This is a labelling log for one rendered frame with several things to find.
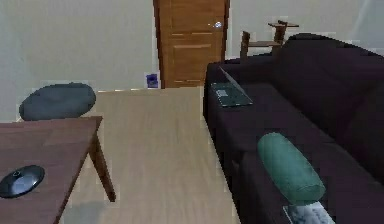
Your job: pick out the dark purple sofa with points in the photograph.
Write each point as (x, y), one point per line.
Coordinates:
(300, 110)

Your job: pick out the grey open laptop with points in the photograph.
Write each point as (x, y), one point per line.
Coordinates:
(230, 94)

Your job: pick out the small blue box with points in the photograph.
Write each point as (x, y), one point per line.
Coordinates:
(152, 80)

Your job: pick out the brown wooden door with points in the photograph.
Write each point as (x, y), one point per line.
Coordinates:
(191, 43)

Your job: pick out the silver door knob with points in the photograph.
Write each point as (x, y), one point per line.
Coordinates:
(218, 24)

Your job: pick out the dark wooden side table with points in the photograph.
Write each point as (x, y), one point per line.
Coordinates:
(263, 43)

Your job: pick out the green bolster cushion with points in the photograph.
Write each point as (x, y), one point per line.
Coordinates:
(289, 168)

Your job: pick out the dark grey bean bag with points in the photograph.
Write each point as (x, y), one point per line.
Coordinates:
(57, 101)

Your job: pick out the reddish brown wooden table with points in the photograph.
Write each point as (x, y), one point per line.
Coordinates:
(46, 156)

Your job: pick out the white printed paper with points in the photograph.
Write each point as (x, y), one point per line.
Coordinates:
(308, 213)

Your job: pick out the black round disc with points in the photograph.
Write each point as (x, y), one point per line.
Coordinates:
(20, 181)

